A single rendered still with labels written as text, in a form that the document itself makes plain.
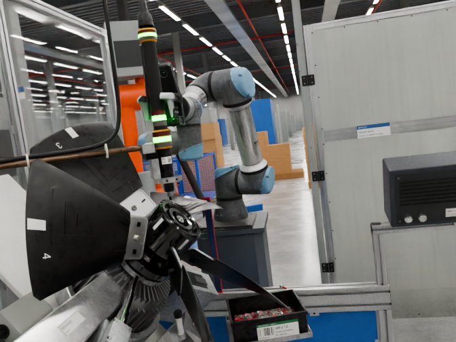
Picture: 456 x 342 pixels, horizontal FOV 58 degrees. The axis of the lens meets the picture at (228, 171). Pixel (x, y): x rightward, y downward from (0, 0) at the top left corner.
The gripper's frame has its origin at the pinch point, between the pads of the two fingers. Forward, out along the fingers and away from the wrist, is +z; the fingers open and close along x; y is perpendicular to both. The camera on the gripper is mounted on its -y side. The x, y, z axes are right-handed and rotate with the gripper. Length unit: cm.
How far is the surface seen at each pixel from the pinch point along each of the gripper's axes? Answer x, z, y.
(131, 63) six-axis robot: 153, -362, -82
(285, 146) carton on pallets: 19, -927, 61
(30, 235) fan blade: 7.6, 38.6, 22.5
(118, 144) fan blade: 11.0, -2.5, 10.2
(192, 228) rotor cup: -7.1, 4.0, 31.4
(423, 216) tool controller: -66, -34, 42
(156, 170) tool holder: 1.2, 0.0, 17.6
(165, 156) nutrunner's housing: -1.1, -1.3, 14.5
